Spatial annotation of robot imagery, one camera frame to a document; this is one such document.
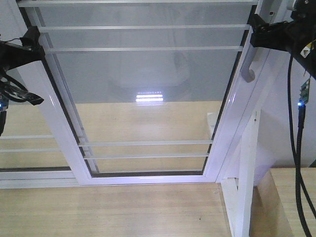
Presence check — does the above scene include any light wooden box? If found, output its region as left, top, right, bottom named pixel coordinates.
left=258, top=168, right=316, bottom=237

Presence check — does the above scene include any grey metal door handle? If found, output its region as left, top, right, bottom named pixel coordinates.
left=240, top=14, right=262, bottom=83

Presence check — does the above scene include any white door frame jamb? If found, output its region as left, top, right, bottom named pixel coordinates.
left=214, top=0, right=289, bottom=183

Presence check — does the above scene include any green circuit board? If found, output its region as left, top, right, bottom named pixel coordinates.
left=297, top=78, right=311, bottom=107

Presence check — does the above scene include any black cable right side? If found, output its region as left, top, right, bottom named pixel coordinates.
left=287, top=53, right=316, bottom=237

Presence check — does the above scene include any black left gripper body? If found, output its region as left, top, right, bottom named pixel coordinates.
left=0, top=26, right=45, bottom=72

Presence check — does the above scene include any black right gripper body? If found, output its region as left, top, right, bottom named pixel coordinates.
left=250, top=0, right=316, bottom=78

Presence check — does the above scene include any white wall panel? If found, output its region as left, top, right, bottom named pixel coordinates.
left=254, top=50, right=316, bottom=185

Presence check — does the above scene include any fixed glass door panel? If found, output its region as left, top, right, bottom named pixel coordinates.
left=0, top=0, right=99, bottom=190

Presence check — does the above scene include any white triangular support bracket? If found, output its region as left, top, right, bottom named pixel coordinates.
left=206, top=112, right=260, bottom=237

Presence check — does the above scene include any light wooden base platform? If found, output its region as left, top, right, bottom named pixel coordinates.
left=0, top=101, right=230, bottom=237

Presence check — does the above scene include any white framed sliding glass door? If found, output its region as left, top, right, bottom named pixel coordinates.
left=16, top=0, right=292, bottom=186

